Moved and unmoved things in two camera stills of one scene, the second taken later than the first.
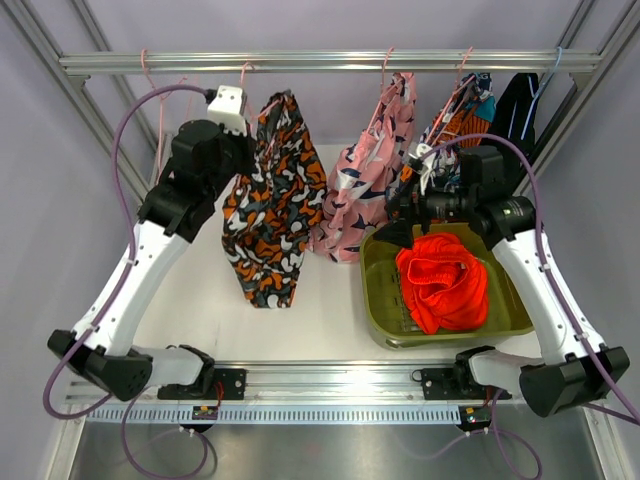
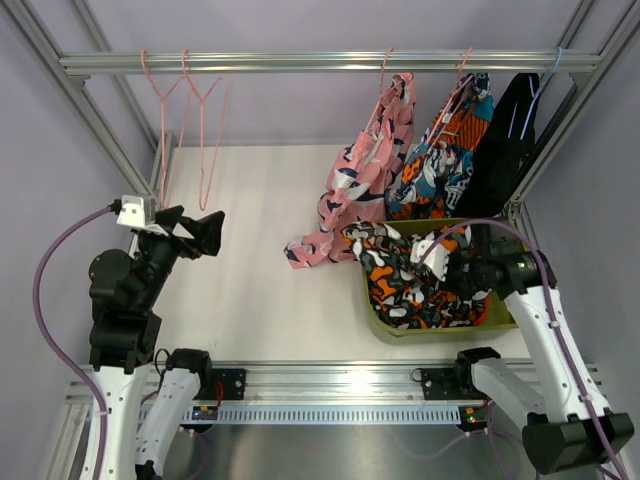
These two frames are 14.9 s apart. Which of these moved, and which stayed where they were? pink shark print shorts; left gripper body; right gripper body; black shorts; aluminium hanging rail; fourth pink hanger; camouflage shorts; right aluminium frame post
Moved: right gripper body; camouflage shorts; left gripper body
Stayed: right aluminium frame post; fourth pink hanger; pink shark print shorts; black shorts; aluminium hanging rail
